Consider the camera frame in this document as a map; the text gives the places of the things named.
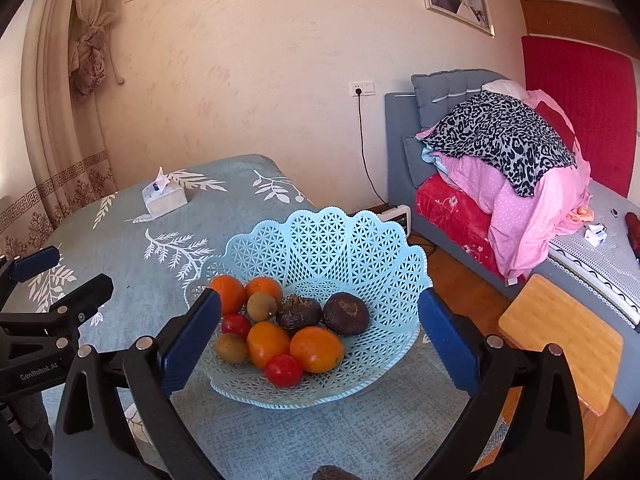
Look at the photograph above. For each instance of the small orange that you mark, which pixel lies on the small orange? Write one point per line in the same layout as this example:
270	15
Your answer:
264	284

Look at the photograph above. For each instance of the grey bed frame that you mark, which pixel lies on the grey bed frame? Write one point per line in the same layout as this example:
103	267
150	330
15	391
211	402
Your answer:
605	279

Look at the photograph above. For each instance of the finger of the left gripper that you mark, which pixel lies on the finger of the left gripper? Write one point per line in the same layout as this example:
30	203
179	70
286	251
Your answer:
15	271
65	316

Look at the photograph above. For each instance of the red headboard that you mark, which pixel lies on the red headboard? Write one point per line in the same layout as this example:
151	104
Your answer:
596	89

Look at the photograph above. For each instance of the red floral blanket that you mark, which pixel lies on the red floral blanket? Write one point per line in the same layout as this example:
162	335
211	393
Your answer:
460	219

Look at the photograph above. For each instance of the leopard print cloth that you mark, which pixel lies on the leopard print cloth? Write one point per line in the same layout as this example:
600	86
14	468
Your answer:
505	134

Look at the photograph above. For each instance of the large orange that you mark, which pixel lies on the large orange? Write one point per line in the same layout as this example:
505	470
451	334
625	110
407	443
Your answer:
316	349

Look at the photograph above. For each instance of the dark brown passion fruit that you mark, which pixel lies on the dark brown passion fruit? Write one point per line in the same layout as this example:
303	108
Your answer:
346	314

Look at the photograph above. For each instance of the teal leaf-pattern bedsheet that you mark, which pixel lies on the teal leaf-pattern bedsheet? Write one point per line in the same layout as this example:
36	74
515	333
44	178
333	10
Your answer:
153	368

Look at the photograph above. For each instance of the light blue plastic fruit basket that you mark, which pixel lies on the light blue plastic fruit basket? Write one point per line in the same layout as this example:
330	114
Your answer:
360	267

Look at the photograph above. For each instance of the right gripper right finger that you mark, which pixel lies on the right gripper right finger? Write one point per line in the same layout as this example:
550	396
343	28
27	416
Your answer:
545	439

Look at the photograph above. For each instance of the dark cracked passion fruit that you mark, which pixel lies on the dark cracked passion fruit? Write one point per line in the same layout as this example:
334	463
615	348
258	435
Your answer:
296	313

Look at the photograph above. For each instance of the grey cushion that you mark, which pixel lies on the grey cushion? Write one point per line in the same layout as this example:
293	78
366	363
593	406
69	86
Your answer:
437	94

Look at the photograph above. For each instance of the wooden stool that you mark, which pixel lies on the wooden stool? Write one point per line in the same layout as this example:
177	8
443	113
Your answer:
542	314

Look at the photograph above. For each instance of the pink quilt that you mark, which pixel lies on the pink quilt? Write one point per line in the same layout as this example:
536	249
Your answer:
560	203

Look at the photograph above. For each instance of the yellowish kiwi fruit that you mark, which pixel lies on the yellowish kiwi fruit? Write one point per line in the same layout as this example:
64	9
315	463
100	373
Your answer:
261	307

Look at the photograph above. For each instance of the white wall socket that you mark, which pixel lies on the white wall socket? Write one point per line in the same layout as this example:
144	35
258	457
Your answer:
362	88

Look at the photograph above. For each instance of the white power strip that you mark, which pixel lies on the white power strip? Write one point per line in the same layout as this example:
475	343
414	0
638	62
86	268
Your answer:
399	214

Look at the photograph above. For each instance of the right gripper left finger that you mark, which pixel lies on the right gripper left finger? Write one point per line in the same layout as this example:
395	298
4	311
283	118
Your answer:
92	439

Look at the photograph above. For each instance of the red tomato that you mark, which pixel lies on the red tomato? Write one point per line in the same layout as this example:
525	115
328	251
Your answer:
236	324
284	371

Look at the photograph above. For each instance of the small white box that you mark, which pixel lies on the small white box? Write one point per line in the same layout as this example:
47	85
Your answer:
595	234

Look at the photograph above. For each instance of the beige patterned curtain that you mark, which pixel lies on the beige patterned curtain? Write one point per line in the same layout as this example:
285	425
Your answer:
55	54

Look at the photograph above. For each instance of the blue tissue pack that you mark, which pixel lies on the blue tissue pack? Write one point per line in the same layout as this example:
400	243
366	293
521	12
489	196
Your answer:
163	196

